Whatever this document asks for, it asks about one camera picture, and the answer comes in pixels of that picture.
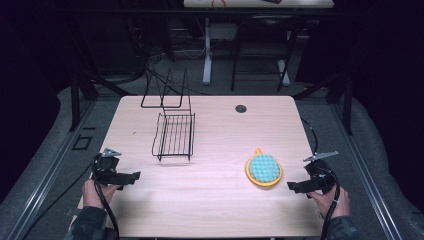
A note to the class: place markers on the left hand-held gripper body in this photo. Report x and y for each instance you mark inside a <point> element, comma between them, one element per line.
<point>107,166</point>

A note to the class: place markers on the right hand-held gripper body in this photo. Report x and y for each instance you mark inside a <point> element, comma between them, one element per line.
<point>320,175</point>

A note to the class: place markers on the person's left hand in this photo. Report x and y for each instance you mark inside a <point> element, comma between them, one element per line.
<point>92,195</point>

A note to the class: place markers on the person's right hand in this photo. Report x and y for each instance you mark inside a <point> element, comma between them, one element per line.
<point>333,203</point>

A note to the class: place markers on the orange and teal sponge scrubber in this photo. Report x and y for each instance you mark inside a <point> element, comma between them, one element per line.
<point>264,168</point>

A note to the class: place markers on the round black table grommet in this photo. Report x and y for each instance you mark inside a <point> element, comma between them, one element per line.
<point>240,108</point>

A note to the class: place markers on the black chair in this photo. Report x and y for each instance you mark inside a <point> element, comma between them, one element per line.
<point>263,36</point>

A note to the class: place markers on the aluminium floor rail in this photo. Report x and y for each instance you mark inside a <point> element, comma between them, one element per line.
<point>366,180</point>
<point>50,173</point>

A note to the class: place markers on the black metal frame post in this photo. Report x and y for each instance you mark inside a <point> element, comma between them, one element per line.
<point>74,103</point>
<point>348,106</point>

